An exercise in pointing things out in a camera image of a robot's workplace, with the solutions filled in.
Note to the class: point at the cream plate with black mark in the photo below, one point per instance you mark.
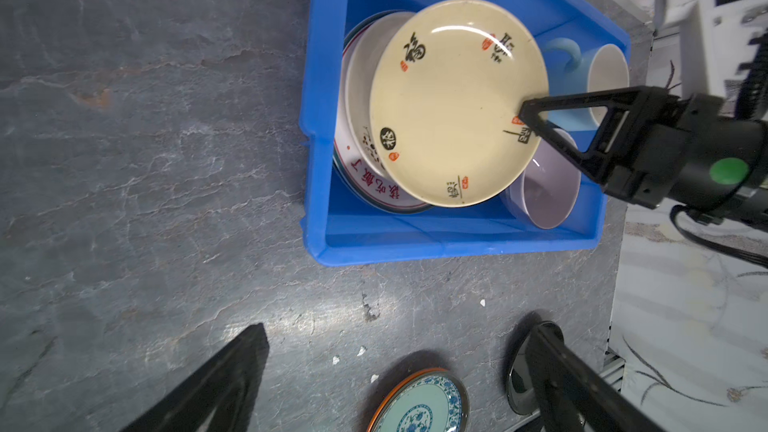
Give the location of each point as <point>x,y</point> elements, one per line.
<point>366,51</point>

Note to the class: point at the blue plastic bin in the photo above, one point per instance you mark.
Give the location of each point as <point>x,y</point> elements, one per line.
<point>340,229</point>

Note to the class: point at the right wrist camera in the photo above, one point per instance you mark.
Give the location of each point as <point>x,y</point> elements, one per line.
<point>717,39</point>

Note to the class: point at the light blue mug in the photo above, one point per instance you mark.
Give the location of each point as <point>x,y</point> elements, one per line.
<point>574,71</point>

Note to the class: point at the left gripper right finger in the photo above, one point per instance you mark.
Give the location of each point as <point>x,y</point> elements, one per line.
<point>570,395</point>

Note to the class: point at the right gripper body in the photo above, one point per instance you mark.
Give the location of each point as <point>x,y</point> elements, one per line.
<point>661,146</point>

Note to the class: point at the cream plate with flower marks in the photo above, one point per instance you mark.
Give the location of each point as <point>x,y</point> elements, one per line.
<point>445,100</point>

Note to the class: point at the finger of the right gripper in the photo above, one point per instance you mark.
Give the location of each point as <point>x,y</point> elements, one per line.
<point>598,132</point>

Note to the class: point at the purple ceramic bowl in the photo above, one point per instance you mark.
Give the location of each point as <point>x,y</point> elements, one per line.
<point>544,195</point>

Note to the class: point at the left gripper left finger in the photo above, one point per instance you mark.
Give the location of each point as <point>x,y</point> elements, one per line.
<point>218,396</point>

